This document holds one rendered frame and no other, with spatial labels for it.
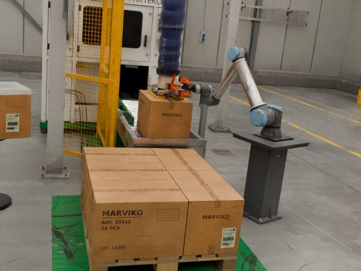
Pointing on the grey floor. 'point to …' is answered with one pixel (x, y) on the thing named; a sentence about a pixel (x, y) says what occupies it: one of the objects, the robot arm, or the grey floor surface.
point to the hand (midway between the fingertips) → (174, 87)
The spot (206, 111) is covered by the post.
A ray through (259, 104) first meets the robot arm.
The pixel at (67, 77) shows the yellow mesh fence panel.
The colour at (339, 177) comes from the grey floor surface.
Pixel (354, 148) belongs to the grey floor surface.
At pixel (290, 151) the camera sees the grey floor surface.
